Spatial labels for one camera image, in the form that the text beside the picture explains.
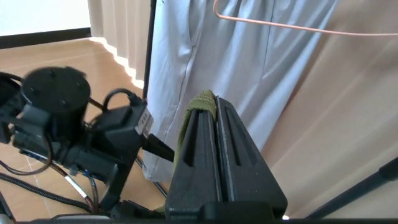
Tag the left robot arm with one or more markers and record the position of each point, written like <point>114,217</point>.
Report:
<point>56,93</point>

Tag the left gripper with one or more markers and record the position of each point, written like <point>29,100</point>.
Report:
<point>93,158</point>

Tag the black clothes rack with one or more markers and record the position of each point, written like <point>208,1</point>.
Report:
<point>148,46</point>

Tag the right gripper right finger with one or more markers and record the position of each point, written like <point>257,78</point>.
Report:
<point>248,180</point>

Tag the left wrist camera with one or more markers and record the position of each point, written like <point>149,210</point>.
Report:
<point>112,119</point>

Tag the green garment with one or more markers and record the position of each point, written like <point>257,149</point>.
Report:
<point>202,99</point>

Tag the pale grey shorts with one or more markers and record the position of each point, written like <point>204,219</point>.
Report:
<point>233,62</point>

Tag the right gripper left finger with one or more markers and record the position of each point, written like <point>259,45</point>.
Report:
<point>192,186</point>

